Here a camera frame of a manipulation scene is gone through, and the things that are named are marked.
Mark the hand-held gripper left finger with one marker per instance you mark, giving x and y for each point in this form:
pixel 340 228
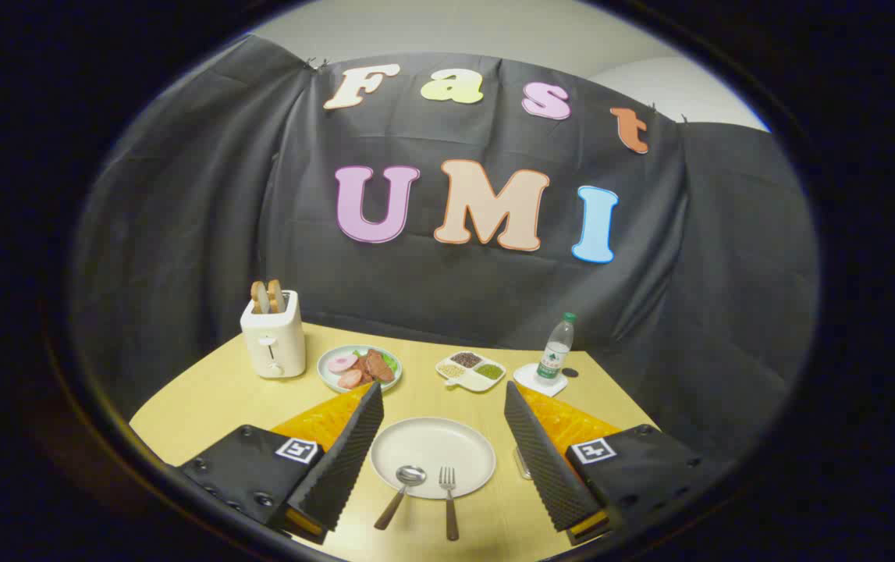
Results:
pixel 346 468

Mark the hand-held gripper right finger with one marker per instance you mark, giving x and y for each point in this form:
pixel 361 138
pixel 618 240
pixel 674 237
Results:
pixel 548 468

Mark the white empty plate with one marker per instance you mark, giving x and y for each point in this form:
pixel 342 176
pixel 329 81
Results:
pixel 431 445

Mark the light green food plate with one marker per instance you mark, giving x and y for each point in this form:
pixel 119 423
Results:
pixel 328 381

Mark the white square coaster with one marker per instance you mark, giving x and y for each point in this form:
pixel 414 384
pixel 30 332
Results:
pixel 527 379

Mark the pink ham slice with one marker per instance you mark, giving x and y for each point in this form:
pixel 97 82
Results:
pixel 341 363

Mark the brown meat slices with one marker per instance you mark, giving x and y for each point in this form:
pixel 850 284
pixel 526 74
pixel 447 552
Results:
pixel 375 367

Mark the clear plastic water bottle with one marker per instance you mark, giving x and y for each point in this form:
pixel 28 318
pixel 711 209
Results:
pixel 553 355

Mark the white divided condiment dish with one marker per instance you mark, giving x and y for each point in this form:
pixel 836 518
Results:
pixel 472 384

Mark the green beans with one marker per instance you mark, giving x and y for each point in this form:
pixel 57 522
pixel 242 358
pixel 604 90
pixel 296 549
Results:
pixel 488 371

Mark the green lettuce leaf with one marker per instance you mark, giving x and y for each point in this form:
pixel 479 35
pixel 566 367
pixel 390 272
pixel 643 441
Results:
pixel 391 361

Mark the dark beans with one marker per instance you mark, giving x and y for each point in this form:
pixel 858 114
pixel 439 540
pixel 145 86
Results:
pixel 466 360

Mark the yellow grains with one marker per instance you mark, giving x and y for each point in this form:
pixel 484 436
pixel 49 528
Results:
pixel 452 371

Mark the white toaster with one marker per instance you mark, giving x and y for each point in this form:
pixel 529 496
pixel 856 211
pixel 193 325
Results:
pixel 275 343

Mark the toast slice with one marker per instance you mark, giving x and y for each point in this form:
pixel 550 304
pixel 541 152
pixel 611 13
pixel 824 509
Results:
pixel 276 297
pixel 259 299

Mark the black backdrop cloth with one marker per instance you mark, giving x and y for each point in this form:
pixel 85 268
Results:
pixel 182 234

